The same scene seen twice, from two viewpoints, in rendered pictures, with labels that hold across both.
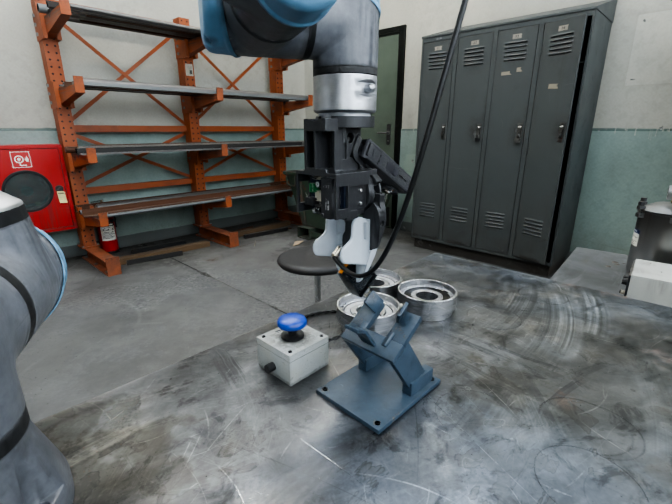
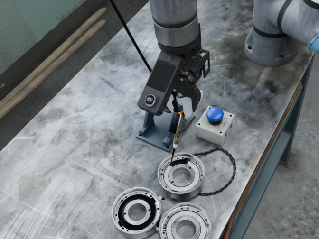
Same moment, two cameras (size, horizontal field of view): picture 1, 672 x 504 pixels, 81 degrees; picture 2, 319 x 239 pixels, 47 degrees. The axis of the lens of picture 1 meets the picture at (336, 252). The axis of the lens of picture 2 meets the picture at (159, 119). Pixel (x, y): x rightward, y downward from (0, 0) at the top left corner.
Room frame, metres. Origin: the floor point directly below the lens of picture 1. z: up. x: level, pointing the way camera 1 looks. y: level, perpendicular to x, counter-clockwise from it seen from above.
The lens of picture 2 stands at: (1.01, -0.10, 1.53)
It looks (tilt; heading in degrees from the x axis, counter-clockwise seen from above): 50 degrees down; 177
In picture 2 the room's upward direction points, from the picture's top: 12 degrees counter-clockwise
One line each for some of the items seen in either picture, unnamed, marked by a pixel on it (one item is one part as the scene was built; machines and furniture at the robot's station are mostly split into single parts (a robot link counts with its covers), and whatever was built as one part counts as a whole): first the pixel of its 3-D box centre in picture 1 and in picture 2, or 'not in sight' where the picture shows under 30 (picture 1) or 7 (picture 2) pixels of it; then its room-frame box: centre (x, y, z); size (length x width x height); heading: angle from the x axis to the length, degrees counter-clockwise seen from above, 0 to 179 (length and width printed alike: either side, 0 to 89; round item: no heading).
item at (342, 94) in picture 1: (346, 98); (174, 25); (0.50, -0.01, 1.15); 0.08 x 0.08 x 0.05
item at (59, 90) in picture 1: (207, 136); not in sight; (3.97, 1.25, 1.05); 2.38 x 0.70 x 2.10; 136
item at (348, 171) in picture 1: (340, 168); (182, 59); (0.49, -0.01, 1.07); 0.09 x 0.08 x 0.12; 135
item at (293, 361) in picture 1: (289, 350); (216, 124); (0.47, 0.06, 0.82); 0.08 x 0.07 x 0.05; 136
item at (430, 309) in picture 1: (426, 299); (137, 213); (0.65, -0.16, 0.82); 0.10 x 0.10 x 0.04
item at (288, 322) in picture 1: (292, 333); (215, 118); (0.48, 0.06, 0.85); 0.04 x 0.04 x 0.05
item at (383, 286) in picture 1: (374, 286); (186, 230); (0.71, -0.08, 0.82); 0.10 x 0.10 x 0.04
